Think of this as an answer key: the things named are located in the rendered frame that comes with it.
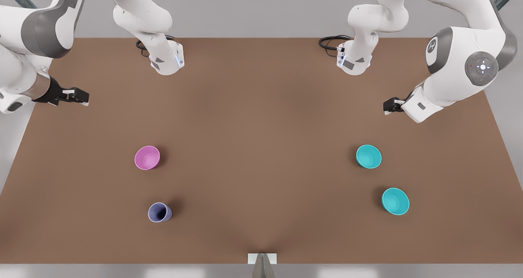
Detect small teal bowl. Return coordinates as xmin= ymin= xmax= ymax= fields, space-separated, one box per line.
xmin=355 ymin=144 xmax=382 ymax=169

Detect pink bowl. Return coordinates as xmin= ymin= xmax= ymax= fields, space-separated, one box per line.
xmin=134 ymin=146 xmax=161 ymax=170

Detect large teal bowl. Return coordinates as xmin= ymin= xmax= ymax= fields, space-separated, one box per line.
xmin=381 ymin=188 xmax=410 ymax=216

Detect purple cup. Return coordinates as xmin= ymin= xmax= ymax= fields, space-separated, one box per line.
xmin=148 ymin=202 xmax=173 ymax=223

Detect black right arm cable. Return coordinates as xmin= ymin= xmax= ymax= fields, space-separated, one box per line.
xmin=136 ymin=35 xmax=175 ymax=58

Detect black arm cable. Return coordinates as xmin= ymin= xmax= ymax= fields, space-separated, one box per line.
xmin=136 ymin=35 xmax=175 ymax=58
xmin=318 ymin=35 xmax=353 ymax=58

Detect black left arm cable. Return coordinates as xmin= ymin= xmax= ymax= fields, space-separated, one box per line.
xmin=318 ymin=35 xmax=353 ymax=58

